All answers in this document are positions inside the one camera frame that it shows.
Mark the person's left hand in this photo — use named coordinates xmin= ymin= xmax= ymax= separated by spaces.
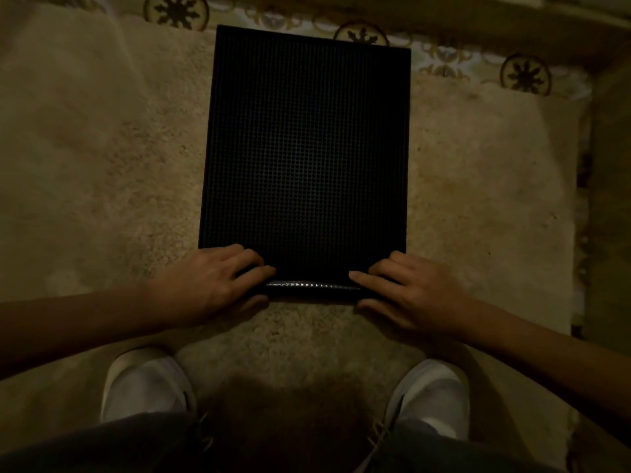
xmin=142 ymin=243 xmax=277 ymax=331

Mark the person's right hand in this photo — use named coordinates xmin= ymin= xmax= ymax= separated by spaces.
xmin=348 ymin=250 xmax=475 ymax=340

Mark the black grid rubber mat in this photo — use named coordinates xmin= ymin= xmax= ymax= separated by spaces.
xmin=198 ymin=24 xmax=412 ymax=299

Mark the person's right forearm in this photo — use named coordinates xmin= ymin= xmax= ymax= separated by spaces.
xmin=461 ymin=296 xmax=631 ymax=441

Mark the person's left forearm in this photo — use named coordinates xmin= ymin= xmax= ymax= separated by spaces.
xmin=0 ymin=282 xmax=159 ymax=381

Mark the person's right white shoe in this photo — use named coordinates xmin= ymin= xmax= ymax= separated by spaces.
xmin=384 ymin=358 xmax=470 ymax=440

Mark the person's white shoe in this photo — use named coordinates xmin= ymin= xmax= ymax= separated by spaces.
xmin=384 ymin=358 xmax=470 ymax=440
xmin=100 ymin=347 xmax=198 ymax=425

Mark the person's left white shoe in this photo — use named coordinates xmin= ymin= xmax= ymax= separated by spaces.
xmin=100 ymin=347 xmax=198 ymax=425

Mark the person's right dark trouser leg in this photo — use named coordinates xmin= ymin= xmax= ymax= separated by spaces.
xmin=362 ymin=419 xmax=563 ymax=473

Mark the person's dark trouser leg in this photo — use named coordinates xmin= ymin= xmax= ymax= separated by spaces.
xmin=362 ymin=419 xmax=563 ymax=473
xmin=0 ymin=412 xmax=210 ymax=473

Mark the beige shaggy rug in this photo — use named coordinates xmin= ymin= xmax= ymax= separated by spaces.
xmin=0 ymin=4 xmax=592 ymax=473

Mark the person's left dark trouser leg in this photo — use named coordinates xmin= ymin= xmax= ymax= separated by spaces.
xmin=0 ymin=412 xmax=210 ymax=473

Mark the patterned floral carpet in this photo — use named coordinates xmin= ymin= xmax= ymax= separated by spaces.
xmin=142 ymin=0 xmax=597 ymax=468

